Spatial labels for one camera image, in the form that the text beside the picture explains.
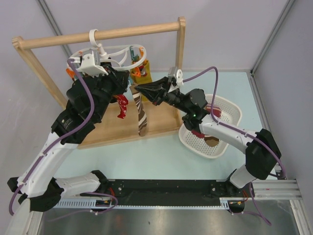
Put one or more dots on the orange clothes peg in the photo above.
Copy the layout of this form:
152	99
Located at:
71	74

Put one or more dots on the teal peg far side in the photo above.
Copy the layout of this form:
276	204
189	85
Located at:
133	57

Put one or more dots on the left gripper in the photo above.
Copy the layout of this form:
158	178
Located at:
118	78

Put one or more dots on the white perforated plastic basket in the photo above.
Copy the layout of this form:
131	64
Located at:
206	146

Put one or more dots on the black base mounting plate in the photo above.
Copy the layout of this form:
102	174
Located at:
172	193

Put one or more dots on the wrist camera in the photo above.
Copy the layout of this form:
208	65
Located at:
175	76
88	62

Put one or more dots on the aluminium frame rail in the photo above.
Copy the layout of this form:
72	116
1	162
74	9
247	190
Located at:
276	190

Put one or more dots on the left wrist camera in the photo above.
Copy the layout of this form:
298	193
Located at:
88	62

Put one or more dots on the tan maroon sock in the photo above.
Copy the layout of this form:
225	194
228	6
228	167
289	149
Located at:
197	134

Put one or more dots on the white plastic clip hanger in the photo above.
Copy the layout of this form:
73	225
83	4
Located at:
118	56

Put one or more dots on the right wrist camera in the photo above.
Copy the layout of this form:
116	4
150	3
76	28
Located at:
175	76

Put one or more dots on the wooden clothes rack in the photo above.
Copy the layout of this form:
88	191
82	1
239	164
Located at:
162	119

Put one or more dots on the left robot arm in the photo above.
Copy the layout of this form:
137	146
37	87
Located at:
88	99

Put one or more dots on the mustard yellow sock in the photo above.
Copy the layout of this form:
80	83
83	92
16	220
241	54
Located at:
145	74

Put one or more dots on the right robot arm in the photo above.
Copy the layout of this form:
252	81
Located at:
259	148

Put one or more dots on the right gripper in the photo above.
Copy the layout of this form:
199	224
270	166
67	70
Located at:
155	94

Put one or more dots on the brown white striped sock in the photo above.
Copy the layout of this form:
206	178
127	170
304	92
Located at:
211	141

